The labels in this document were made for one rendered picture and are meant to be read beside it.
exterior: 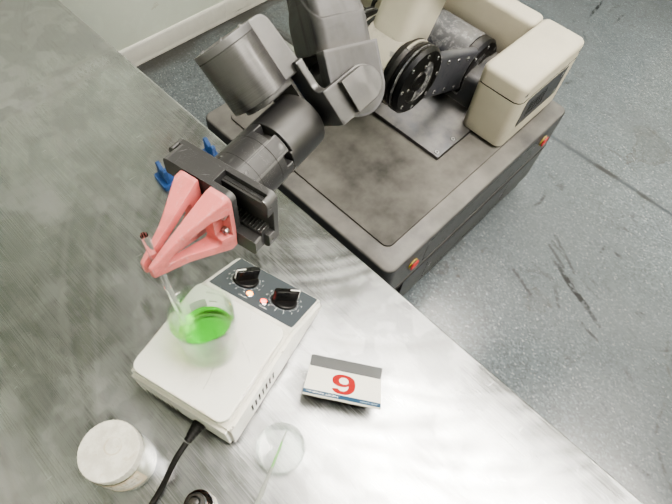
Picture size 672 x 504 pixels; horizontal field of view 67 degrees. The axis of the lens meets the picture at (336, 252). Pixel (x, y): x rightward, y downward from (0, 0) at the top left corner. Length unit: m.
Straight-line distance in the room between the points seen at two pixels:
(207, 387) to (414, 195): 0.87
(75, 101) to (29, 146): 0.11
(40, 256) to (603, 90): 2.17
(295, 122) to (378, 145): 0.93
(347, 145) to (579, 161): 1.03
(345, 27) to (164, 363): 0.38
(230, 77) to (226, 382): 0.30
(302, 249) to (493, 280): 1.03
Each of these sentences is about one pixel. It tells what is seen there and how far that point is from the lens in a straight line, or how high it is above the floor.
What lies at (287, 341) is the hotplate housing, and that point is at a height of 0.82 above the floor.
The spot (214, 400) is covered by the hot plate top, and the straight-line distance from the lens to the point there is 0.55.
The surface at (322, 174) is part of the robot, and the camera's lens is 1.30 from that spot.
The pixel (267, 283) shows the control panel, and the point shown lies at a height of 0.79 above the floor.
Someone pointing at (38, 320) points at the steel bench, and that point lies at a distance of 0.74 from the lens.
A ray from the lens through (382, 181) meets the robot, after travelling 1.31.
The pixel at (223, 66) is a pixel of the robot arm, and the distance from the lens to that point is 0.45.
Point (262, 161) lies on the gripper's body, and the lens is 0.44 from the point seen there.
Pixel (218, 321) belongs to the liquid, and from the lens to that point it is 0.54.
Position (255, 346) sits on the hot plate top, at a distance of 0.56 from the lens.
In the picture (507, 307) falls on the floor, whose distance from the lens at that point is 1.63.
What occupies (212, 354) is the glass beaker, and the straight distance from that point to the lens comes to 0.52.
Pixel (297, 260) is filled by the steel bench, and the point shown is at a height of 0.75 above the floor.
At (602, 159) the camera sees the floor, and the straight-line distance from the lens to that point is 2.17.
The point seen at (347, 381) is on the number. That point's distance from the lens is 0.63.
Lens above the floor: 1.36
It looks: 59 degrees down
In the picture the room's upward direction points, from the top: 8 degrees clockwise
